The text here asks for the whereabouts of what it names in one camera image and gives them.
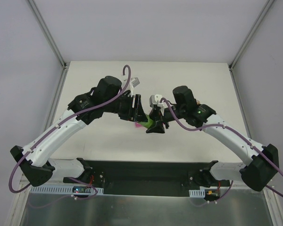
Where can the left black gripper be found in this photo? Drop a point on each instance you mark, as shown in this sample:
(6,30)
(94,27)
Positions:
(135,107)

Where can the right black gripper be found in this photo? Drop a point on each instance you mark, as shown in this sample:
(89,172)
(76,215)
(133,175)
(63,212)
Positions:
(159,118)

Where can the green pill bottle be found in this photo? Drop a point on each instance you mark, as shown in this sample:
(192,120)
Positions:
(150,122)

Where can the pink weekly pill organizer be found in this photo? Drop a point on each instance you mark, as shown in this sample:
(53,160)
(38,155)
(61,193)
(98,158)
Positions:
(137,125)

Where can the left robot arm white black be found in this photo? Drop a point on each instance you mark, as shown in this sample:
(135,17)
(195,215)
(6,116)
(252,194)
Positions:
(110,96)

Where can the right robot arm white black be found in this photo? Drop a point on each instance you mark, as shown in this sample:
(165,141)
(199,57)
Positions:
(258,164)

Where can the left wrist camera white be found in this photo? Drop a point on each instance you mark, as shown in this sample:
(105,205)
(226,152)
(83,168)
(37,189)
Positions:
(132,84)

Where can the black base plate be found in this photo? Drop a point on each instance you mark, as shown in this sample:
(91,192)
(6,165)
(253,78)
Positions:
(170,179)

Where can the right white cable duct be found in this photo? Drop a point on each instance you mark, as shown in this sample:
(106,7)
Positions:
(197,193)

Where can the white cable duct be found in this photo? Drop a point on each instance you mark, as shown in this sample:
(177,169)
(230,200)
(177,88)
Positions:
(197,193)
(58,189)

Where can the left white cable duct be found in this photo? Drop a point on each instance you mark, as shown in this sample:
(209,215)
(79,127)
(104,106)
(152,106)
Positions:
(58,189)

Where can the left aluminium frame post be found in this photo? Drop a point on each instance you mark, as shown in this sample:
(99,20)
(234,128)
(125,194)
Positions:
(46,32)

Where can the aluminium frame post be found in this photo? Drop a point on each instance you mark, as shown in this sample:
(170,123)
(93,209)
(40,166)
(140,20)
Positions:
(251,33)
(46,32)

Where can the right aluminium frame post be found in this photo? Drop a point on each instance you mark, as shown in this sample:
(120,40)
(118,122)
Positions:
(251,33)

